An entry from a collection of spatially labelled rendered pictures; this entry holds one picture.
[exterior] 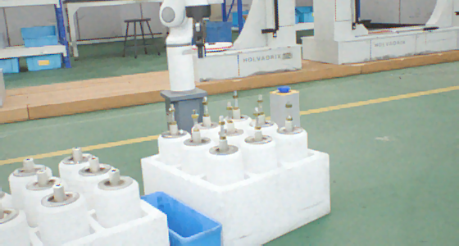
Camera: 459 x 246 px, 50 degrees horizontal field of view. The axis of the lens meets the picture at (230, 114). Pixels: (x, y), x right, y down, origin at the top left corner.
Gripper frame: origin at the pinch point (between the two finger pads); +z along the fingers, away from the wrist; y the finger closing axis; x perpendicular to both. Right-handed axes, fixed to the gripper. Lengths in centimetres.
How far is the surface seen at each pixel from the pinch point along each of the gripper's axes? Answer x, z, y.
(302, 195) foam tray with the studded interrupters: 26.0, 38.2, 19.0
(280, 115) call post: 23.4, 22.7, -11.5
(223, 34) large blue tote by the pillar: -5, 23, -446
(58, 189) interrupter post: -27, 20, 53
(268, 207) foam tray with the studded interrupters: 16.1, 37.6, 27.0
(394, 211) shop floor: 53, 47, 13
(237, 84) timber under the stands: 9, 42, -192
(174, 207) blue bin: -8.5, 37.6, 23.8
